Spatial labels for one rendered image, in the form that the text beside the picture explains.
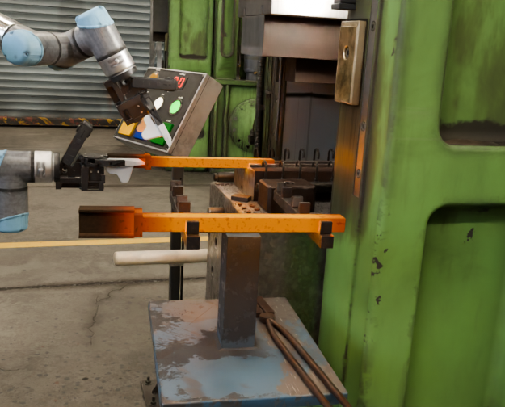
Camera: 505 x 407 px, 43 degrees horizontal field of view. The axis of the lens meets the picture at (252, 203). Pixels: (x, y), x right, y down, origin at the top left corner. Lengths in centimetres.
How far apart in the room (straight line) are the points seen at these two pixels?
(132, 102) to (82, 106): 798
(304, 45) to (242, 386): 86
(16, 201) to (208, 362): 67
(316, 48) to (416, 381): 82
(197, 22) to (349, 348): 531
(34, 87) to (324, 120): 779
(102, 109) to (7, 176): 800
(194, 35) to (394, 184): 533
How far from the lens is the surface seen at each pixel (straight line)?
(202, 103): 204
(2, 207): 159
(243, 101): 648
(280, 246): 150
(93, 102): 952
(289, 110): 187
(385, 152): 126
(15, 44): 148
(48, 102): 950
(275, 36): 157
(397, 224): 130
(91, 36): 154
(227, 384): 107
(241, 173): 171
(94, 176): 157
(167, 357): 115
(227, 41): 639
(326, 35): 161
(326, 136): 192
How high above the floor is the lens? 130
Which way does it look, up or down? 14 degrees down
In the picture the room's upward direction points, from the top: 3 degrees clockwise
